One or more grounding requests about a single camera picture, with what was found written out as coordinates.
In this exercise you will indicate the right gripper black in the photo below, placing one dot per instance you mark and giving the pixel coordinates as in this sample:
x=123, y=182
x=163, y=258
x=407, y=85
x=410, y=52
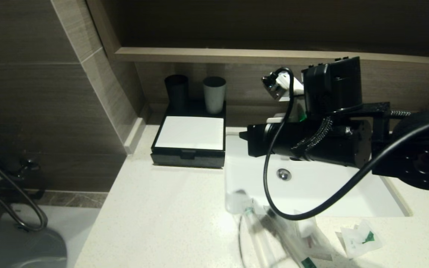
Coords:
x=345, y=145

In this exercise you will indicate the black box drawer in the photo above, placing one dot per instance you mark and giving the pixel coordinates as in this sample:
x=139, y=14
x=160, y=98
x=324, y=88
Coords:
x=169, y=159

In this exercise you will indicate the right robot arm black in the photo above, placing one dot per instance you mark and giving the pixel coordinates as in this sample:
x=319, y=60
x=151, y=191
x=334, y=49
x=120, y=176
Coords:
x=423, y=160

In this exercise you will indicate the black amenity box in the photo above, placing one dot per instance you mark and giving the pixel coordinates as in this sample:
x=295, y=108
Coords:
x=196, y=108

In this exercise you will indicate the chrome sink drain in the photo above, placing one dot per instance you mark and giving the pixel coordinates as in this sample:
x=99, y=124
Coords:
x=284, y=175

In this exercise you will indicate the grey cup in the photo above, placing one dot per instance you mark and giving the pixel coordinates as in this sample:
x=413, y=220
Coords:
x=214, y=95

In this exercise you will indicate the white sink basin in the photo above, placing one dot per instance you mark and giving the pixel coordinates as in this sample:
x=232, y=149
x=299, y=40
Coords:
x=318, y=193

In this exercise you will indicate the black cup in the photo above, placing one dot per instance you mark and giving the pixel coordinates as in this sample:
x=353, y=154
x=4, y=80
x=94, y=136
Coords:
x=176, y=91

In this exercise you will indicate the long packet small green mark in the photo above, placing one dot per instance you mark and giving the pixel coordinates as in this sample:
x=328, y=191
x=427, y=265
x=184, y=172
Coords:
x=255, y=234

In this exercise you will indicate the long packet large green label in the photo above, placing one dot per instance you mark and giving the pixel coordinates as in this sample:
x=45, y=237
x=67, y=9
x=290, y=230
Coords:
x=287, y=238

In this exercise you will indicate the small packet with pink item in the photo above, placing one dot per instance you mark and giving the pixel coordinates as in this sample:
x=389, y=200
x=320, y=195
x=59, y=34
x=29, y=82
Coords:
x=313, y=240

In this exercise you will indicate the crumpled shower cap packet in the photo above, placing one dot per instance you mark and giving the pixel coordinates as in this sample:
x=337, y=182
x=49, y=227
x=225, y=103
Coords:
x=356, y=242

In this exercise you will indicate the white bathtub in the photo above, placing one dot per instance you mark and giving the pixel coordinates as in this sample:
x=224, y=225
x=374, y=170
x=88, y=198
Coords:
x=76, y=230

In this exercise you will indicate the chrome bathtub mixer tap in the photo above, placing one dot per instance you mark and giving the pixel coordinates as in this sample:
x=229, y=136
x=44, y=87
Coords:
x=26, y=165

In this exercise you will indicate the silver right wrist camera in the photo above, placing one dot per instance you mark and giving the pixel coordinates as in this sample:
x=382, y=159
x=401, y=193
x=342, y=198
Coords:
x=279, y=83

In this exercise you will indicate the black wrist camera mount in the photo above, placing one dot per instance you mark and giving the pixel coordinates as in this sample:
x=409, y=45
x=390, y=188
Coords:
x=333, y=89

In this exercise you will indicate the wooden wall shelf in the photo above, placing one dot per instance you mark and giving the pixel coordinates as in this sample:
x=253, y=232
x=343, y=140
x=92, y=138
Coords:
x=199, y=55

